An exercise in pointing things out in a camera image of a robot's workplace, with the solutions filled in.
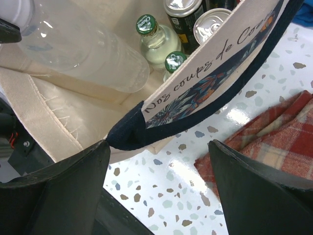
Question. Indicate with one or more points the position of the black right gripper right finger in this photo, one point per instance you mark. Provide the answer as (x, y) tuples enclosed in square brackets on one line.
[(258, 199)]

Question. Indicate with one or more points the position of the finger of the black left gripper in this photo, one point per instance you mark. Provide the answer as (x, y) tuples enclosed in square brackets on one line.
[(9, 33)]

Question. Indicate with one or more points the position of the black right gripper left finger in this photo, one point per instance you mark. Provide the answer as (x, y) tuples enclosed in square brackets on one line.
[(66, 198)]

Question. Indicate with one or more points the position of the black can silver tab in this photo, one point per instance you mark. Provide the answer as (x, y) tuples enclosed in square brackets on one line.
[(209, 22)]

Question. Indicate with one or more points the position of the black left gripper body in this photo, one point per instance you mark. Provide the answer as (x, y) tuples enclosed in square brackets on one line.
[(26, 156)]

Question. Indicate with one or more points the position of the black can foil top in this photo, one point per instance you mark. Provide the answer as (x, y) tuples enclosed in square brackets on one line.
[(182, 15)]

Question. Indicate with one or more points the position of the folded blue cloth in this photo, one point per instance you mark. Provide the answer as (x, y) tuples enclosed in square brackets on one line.
[(304, 16)]

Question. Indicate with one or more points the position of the green cap soda bottle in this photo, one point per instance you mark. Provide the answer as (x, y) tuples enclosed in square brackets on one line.
[(157, 41)]

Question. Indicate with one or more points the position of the red plaid cloth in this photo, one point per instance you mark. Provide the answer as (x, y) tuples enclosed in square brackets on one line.
[(281, 136)]

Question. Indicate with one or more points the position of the beige canvas tote bag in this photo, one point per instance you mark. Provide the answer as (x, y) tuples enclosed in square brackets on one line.
[(65, 115)]

